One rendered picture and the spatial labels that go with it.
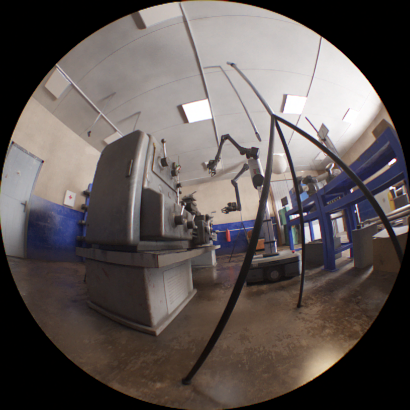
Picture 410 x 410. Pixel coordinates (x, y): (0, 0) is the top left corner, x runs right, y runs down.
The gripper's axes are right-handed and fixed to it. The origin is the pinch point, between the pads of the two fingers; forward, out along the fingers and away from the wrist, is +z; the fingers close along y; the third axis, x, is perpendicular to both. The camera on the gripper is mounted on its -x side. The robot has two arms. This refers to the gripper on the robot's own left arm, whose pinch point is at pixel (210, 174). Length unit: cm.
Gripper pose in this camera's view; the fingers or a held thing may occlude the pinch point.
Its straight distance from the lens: 181.5
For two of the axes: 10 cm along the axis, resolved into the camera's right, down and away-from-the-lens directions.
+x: 8.4, 3.2, -4.3
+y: -3.6, -2.4, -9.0
